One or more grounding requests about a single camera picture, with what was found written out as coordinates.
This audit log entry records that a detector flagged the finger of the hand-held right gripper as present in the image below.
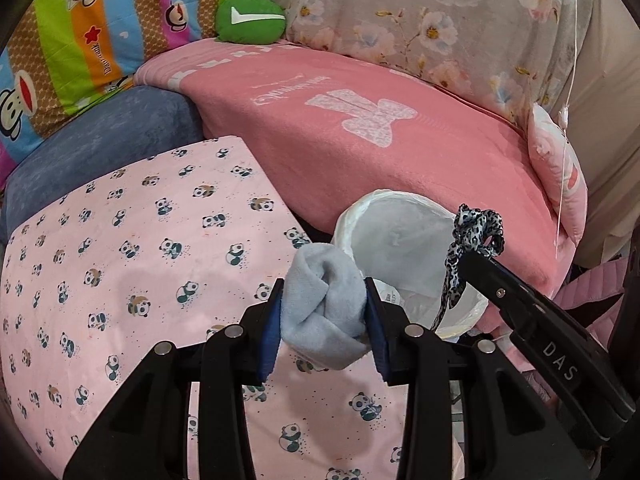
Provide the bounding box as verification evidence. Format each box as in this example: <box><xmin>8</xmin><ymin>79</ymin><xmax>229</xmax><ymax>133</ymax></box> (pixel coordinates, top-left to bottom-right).
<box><xmin>459</xmin><ymin>250</ymin><xmax>553</xmax><ymax>333</ymax></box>

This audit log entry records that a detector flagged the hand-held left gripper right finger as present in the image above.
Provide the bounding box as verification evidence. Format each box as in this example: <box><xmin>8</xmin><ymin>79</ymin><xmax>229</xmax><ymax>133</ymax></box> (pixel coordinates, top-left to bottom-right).
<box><xmin>362</xmin><ymin>277</ymin><xmax>591</xmax><ymax>480</ymax></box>

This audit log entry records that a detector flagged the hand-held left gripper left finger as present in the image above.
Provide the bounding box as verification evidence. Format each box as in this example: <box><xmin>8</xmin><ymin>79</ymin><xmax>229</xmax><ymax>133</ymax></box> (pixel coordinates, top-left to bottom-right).
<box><xmin>62</xmin><ymin>277</ymin><xmax>286</xmax><ymax>480</ymax></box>

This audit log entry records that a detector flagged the grey sock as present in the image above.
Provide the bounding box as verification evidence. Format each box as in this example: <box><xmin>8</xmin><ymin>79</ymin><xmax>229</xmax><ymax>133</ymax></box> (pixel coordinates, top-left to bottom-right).
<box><xmin>279</xmin><ymin>242</ymin><xmax>373</xmax><ymax>372</ymax></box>

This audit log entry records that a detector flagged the leopard-print hair tie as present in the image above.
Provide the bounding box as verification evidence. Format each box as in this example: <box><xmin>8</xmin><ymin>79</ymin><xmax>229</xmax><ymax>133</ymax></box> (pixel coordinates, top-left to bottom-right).
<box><xmin>434</xmin><ymin>204</ymin><xmax>506</xmax><ymax>331</ymax></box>

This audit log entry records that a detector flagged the white bag-lined trash bin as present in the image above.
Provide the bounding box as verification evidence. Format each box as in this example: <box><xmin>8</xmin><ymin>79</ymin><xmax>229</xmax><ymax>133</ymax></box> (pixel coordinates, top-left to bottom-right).
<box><xmin>332</xmin><ymin>189</ymin><xmax>493</xmax><ymax>343</ymax></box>

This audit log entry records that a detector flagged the pink quilted cloth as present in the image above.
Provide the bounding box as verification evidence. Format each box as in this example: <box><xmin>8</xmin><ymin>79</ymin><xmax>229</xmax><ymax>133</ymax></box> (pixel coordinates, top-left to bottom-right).
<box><xmin>550</xmin><ymin>260</ymin><xmax>640</xmax><ymax>396</ymax></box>

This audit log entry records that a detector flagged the pink printed pillow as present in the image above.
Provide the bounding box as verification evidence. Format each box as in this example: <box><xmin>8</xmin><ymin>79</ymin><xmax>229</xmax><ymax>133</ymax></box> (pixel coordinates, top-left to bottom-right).
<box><xmin>529</xmin><ymin>102</ymin><xmax>591</xmax><ymax>246</ymax></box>

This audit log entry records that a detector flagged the pink panda-print cloth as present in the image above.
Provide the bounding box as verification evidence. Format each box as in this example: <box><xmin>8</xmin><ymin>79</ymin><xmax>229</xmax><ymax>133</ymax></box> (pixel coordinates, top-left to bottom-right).
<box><xmin>0</xmin><ymin>134</ymin><xmax>416</xmax><ymax>480</ymax></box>

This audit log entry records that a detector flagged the pink bow-print blanket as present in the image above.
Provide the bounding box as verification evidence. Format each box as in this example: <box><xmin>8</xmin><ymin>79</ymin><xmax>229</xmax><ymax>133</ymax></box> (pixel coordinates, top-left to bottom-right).
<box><xmin>134</xmin><ymin>39</ymin><xmax>583</xmax><ymax>311</ymax></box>

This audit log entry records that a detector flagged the blue velvet cushion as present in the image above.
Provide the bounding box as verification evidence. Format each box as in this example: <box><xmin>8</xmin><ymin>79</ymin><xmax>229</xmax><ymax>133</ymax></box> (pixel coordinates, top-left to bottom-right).
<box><xmin>0</xmin><ymin>85</ymin><xmax>206</xmax><ymax>246</ymax></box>

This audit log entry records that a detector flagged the grey floral bed sheet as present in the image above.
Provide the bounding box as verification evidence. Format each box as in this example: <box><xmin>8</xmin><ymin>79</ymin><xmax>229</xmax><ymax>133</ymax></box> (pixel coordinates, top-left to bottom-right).
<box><xmin>235</xmin><ymin>0</ymin><xmax>598</xmax><ymax>131</ymax></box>

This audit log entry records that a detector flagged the green check-mark cushion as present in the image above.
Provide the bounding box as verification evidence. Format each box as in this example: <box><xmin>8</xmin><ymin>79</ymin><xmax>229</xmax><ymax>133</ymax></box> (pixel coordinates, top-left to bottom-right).
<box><xmin>215</xmin><ymin>0</ymin><xmax>287</xmax><ymax>43</ymax></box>

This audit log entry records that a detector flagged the striped monkey-print blanket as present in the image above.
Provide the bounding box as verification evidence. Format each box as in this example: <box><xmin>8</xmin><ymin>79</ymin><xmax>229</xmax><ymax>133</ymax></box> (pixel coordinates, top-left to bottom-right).
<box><xmin>0</xmin><ymin>0</ymin><xmax>241</xmax><ymax>176</ymax></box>

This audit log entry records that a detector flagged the thin white cable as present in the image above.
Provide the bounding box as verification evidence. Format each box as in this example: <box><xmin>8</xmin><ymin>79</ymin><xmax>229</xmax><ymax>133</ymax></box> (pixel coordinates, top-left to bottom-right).
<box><xmin>555</xmin><ymin>0</ymin><xmax>588</xmax><ymax>256</ymax></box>

